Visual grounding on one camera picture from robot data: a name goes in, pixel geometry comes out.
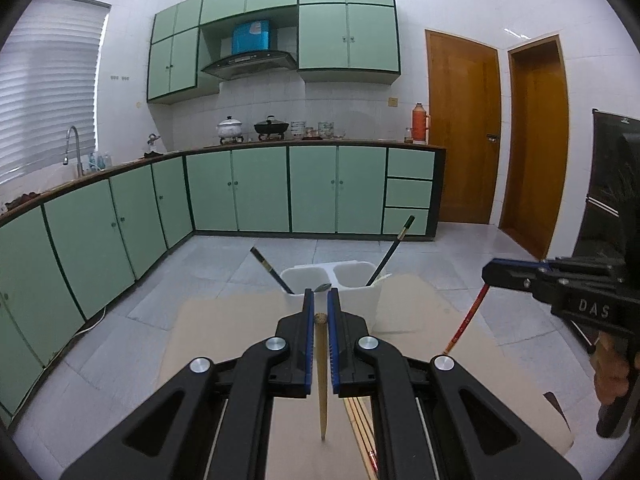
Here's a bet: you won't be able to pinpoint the black chopstick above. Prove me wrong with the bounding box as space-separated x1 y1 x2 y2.
250 246 293 295
366 214 416 286

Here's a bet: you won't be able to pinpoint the plain wooden chopstick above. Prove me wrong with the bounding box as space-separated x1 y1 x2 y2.
314 313 329 441

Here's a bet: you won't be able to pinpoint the white double utensil holder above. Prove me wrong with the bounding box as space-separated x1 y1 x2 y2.
281 260 390 332

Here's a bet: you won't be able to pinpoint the right hand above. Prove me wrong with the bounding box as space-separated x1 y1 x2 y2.
591 332 629 405

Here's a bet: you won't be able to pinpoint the black appliance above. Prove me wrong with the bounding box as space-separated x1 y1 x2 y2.
573 108 639 260

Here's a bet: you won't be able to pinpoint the wooden door right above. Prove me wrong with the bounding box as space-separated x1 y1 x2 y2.
499 35 570 259

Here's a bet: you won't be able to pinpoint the wooden door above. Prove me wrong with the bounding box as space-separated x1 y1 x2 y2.
425 30 501 224
499 35 570 259

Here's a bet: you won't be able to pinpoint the orange thermos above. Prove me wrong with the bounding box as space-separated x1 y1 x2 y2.
411 102 430 144

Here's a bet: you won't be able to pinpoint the wooden door left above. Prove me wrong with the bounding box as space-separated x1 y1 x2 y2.
425 30 501 224

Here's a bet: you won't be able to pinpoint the green lower cabinets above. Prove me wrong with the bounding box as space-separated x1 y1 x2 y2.
1 141 446 422

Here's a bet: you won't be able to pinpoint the green cabinets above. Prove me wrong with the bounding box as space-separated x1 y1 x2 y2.
146 0 401 104
1 141 446 422

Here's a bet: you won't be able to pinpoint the kettle on counter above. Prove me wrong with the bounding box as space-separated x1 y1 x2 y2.
143 133 162 158

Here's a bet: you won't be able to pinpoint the black wok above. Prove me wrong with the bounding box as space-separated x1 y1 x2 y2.
254 115 290 141

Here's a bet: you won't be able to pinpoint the metal faucet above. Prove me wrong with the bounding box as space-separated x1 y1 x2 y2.
63 125 84 178

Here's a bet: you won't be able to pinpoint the white pot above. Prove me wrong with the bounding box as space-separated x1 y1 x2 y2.
216 116 244 145

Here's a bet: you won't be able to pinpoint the green upper cabinets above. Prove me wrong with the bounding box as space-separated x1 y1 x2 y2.
146 0 401 104

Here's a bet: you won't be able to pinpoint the black range hood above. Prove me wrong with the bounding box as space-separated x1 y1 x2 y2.
202 50 297 80

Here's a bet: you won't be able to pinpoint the blue box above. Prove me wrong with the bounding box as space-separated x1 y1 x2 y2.
231 20 271 55

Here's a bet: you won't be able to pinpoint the window blind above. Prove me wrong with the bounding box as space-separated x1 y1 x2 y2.
1 0 111 183

